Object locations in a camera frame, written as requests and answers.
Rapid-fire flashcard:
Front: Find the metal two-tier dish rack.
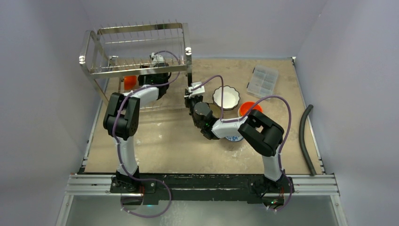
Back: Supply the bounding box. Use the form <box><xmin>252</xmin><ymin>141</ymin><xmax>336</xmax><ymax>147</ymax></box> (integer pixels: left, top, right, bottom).
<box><xmin>78</xmin><ymin>21</ymin><xmax>192</xmax><ymax>112</ymax></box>

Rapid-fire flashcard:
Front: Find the white fluted bowl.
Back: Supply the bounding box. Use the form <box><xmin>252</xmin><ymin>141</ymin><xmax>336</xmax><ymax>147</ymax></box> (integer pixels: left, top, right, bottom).
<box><xmin>220</xmin><ymin>105</ymin><xmax>238</xmax><ymax>111</ymax></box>
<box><xmin>212</xmin><ymin>86</ymin><xmax>240</xmax><ymax>108</ymax></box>

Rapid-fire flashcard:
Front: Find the red-orange bowl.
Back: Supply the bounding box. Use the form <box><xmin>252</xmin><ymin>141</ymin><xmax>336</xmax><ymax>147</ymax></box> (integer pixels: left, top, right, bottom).
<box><xmin>238</xmin><ymin>101</ymin><xmax>263</xmax><ymax>117</ymax></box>
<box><xmin>123</xmin><ymin>75</ymin><xmax>137</xmax><ymax>90</ymax></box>

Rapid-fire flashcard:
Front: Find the white blue floral bowl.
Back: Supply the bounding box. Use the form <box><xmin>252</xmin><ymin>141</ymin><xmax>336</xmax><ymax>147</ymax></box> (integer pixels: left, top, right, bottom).
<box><xmin>225</xmin><ymin>136</ymin><xmax>244</xmax><ymax>142</ymax></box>

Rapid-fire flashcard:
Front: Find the brown speckled bowl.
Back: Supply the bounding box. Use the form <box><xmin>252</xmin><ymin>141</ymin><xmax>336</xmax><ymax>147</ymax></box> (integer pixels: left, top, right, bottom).
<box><xmin>208</xmin><ymin>103</ymin><xmax>221</xmax><ymax>118</ymax></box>

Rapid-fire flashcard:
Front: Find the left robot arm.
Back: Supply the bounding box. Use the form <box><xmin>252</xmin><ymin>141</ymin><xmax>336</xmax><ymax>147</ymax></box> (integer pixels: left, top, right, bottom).
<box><xmin>103</xmin><ymin>72</ymin><xmax>173</xmax><ymax>193</ymax></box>

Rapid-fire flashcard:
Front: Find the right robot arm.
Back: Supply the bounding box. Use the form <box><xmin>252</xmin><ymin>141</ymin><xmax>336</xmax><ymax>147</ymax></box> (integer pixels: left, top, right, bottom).
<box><xmin>184</xmin><ymin>87</ymin><xmax>290</xmax><ymax>192</ymax></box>

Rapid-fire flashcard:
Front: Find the clear plastic organizer box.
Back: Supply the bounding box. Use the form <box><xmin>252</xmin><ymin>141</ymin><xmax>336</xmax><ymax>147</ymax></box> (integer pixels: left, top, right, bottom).
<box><xmin>247</xmin><ymin>65</ymin><xmax>279</xmax><ymax>98</ymax></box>

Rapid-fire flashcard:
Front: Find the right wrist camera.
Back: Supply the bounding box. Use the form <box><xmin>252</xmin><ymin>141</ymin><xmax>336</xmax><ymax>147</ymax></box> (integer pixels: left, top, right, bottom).
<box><xmin>186</xmin><ymin>81</ymin><xmax>205</xmax><ymax>98</ymax></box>

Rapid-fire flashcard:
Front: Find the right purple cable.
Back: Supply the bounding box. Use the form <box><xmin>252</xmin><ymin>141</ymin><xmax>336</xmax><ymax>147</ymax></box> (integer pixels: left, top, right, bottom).
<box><xmin>191</xmin><ymin>74</ymin><xmax>294</xmax><ymax>213</ymax></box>

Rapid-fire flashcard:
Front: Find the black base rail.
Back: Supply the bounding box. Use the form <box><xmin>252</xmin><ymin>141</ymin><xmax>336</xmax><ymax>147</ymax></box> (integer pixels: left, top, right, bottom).
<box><xmin>110</xmin><ymin>173</ymin><xmax>294</xmax><ymax>206</ymax></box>

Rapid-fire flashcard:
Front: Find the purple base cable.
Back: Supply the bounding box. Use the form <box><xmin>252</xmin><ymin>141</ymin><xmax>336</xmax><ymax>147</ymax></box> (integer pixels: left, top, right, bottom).
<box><xmin>120</xmin><ymin>178</ymin><xmax>172</xmax><ymax>218</ymax></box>

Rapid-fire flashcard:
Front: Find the black hose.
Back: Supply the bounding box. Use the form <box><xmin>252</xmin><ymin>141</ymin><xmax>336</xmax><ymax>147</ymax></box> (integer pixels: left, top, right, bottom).
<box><xmin>298</xmin><ymin>104</ymin><xmax>318</xmax><ymax>176</ymax></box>

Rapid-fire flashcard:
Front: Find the aluminium frame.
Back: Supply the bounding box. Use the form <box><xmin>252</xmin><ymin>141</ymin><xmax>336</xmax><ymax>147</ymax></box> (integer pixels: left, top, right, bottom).
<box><xmin>56</xmin><ymin>174</ymin><xmax>348</xmax><ymax>226</ymax></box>

